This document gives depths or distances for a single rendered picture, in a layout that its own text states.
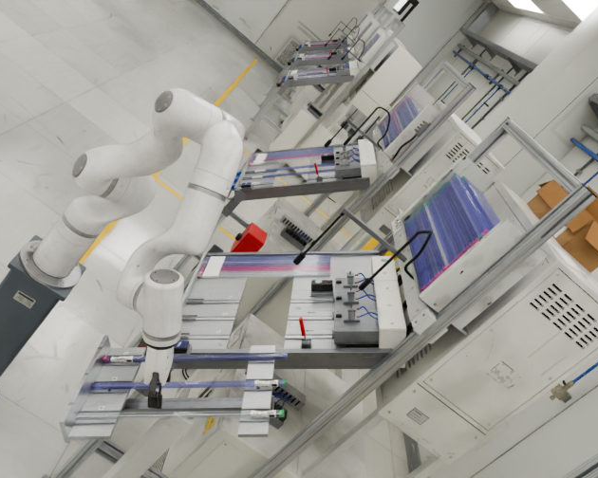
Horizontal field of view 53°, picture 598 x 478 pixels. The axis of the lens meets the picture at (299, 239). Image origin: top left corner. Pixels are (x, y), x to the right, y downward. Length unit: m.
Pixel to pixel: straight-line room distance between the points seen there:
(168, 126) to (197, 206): 0.23
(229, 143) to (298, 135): 5.11
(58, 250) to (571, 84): 4.04
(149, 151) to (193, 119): 0.19
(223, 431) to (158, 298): 0.86
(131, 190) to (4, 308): 0.56
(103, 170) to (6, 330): 0.65
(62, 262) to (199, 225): 0.68
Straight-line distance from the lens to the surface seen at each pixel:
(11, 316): 2.00
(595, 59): 5.05
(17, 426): 2.48
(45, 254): 1.88
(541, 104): 4.99
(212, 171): 1.29
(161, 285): 1.27
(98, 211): 1.79
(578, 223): 2.14
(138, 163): 1.60
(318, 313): 2.02
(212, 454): 2.13
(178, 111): 1.41
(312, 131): 6.34
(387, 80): 6.29
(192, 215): 1.29
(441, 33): 10.48
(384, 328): 1.80
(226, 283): 2.25
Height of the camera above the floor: 1.88
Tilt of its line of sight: 21 degrees down
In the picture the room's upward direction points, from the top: 43 degrees clockwise
